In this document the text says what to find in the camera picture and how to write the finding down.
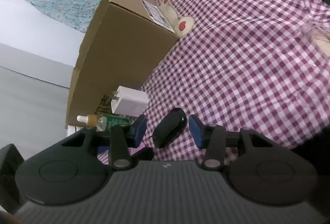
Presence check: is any green dropper bottle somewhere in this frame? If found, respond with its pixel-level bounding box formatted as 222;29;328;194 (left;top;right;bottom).
77;115;131;132

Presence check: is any white charger plug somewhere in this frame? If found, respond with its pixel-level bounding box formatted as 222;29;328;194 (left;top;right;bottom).
111;86;149;117

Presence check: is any black oval case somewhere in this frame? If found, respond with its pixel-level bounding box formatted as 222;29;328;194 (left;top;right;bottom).
152;108;187;148

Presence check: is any purple checkered tablecloth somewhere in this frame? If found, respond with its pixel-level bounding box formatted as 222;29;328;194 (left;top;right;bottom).
99;0;330;165

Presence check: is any brown cardboard box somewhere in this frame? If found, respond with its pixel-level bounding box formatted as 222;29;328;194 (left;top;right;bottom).
65;0;178;126

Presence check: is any beige paddle with red hearts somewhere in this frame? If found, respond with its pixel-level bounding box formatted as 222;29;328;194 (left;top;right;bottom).
159;0;195;37

